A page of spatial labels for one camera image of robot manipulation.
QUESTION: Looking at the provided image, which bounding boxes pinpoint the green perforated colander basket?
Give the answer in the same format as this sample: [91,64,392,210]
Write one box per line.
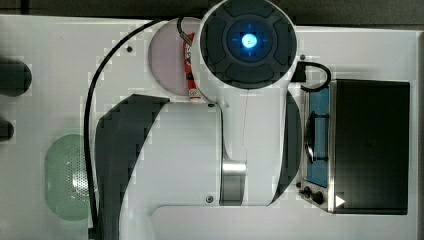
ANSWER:
[44,134,90,221]

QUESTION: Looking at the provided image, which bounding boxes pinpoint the black object at left edge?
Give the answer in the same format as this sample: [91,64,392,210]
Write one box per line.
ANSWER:
[0,58,32,97]

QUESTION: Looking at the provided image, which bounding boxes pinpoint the pale pink plate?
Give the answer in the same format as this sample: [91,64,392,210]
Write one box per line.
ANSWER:
[148,18,199,98]

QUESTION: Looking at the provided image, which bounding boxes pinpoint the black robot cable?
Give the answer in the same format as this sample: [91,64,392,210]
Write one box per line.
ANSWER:
[83,18,164,239]

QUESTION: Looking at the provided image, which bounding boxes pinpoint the red felt ketchup bottle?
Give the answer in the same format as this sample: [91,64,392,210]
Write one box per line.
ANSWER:
[183,42,201,101]

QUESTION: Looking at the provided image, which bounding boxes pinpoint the black toaster oven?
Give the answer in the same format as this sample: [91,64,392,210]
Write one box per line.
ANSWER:
[298,79,410,215]

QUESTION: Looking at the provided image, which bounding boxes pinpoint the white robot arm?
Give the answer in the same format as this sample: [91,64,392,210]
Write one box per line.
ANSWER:
[91,0,301,240]

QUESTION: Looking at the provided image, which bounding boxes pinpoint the small black object left edge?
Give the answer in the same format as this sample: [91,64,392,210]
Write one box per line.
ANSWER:
[0,120,14,142]

